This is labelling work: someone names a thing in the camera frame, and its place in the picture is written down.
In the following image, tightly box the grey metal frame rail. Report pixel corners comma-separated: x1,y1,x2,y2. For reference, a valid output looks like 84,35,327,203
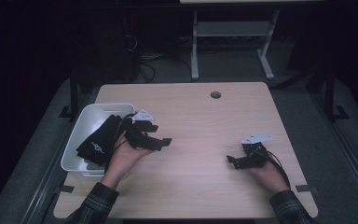
310,91,358,216
20,99,90,224

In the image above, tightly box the black upright stand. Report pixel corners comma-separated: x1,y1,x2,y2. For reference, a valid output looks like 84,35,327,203
58,69,82,119
322,63,351,122

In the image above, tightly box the person's left hand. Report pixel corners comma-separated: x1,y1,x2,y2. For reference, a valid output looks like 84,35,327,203
100,131,153,189

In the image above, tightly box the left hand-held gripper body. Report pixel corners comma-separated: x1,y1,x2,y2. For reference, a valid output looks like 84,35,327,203
123,108,157,151

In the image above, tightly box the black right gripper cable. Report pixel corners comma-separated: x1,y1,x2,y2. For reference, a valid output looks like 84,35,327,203
254,148,292,189

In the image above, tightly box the person's right hand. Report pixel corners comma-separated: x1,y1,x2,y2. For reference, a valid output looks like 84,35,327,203
249,161,292,194

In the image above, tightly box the white plastic bin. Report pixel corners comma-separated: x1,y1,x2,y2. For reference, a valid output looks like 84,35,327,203
60,103,136,182

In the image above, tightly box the white metal stand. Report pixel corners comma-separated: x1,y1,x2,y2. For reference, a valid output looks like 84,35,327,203
190,8,281,82

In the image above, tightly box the tangle of floor cables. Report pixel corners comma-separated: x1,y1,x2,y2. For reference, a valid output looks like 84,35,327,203
131,51,192,84

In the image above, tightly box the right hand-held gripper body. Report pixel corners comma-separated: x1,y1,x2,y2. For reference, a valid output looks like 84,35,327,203
241,133,274,171

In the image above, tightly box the grey tape strip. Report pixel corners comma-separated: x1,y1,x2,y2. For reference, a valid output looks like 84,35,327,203
295,184,320,194
58,184,76,194

